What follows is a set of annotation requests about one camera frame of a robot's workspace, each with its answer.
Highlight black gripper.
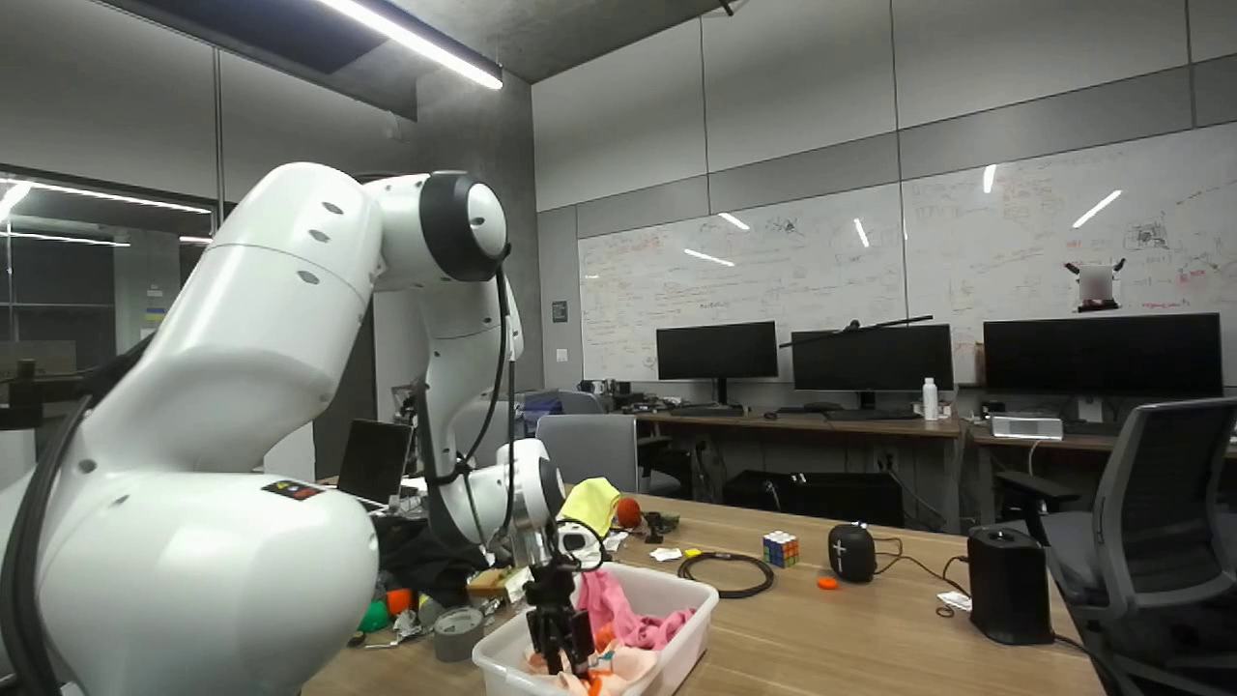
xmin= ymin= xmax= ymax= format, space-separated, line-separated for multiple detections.
xmin=523 ymin=552 xmax=594 ymax=675

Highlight white cloth with orange print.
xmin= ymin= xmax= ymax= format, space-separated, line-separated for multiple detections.
xmin=523 ymin=631 xmax=666 ymax=696

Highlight pink cloth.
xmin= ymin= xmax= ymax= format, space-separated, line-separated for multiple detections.
xmin=571 ymin=567 xmax=697 ymax=654

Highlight white plastic container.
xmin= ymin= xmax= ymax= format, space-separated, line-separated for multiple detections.
xmin=467 ymin=559 xmax=724 ymax=696

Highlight grey tape roll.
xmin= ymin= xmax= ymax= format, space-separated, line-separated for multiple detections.
xmin=425 ymin=607 xmax=491 ymax=666

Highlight yellow cloth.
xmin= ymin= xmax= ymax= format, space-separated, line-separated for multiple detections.
xmin=556 ymin=476 xmax=625 ymax=540

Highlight black equipment box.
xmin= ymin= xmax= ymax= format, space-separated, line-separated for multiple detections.
xmin=370 ymin=505 xmax=487 ymax=599

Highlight grey padded office chair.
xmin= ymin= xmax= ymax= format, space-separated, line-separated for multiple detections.
xmin=535 ymin=411 xmax=645 ymax=496

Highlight open silver laptop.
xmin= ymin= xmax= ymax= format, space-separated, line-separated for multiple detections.
xmin=335 ymin=417 xmax=413 ymax=509

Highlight wooden office desk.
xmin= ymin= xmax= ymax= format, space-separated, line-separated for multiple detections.
xmin=963 ymin=426 xmax=1123 ymax=533
xmin=638 ymin=406 xmax=974 ymax=533

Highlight black cylindrical box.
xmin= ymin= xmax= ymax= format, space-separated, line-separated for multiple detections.
xmin=967 ymin=516 xmax=1057 ymax=644

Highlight white flat desk device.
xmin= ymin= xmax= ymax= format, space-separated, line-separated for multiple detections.
xmin=991 ymin=411 xmax=1066 ymax=444

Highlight grey mesh office chair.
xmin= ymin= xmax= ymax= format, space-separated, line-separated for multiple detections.
xmin=1039 ymin=394 xmax=1237 ymax=696

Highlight wide black computer monitor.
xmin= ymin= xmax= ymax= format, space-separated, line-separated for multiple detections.
xmin=980 ymin=309 xmax=1224 ymax=406

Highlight long ceiling light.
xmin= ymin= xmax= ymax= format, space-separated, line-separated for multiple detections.
xmin=312 ymin=0 xmax=512 ymax=96

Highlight llama sticker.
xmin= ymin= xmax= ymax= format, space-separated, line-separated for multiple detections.
xmin=1065 ymin=253 xmax=1129 ymax=315

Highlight black coiled cable ring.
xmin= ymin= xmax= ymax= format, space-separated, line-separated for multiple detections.
xmin=672 ymin=550 xmax=776 ymax=601

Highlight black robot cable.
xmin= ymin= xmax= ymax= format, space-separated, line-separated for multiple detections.
xmin=416 ymin=243 xmax=523 ymax=552

